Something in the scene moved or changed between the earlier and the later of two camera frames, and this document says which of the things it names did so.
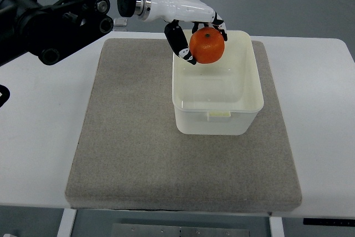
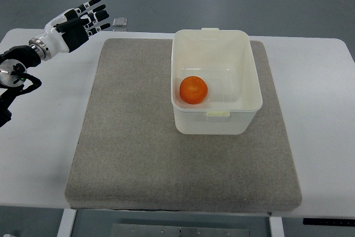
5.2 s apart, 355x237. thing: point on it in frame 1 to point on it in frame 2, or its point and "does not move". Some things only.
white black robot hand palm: x=155 y=7 to x=52 y=42
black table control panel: x=329 y=222 does not move
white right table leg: x=276 y=226 does not move
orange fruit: x=207 y=45 to x=193 y=90
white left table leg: x=66 y=222 does not move
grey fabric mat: x=127 y=155 does not move
